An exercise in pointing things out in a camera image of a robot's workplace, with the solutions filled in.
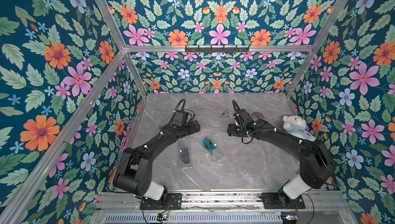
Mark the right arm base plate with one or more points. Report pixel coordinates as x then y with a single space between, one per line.
280 200

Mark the purple protractor ruler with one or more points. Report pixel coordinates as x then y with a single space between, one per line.
257 115

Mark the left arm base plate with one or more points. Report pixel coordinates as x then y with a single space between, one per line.
168 201

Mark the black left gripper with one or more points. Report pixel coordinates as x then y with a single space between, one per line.
191 129

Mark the teal ruler set pouch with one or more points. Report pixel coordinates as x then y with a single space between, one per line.
213 150

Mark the black hook rail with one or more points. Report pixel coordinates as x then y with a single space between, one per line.
217 49

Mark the white teddy bear blue shirt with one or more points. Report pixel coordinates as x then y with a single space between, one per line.
297 126

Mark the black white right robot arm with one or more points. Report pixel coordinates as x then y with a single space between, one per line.
316 164

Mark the purple triangle ruler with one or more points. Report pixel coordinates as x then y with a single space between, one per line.
225 114

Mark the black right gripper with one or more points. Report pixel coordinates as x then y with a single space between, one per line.
233 130

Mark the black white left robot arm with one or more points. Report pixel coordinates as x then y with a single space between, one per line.
133 173

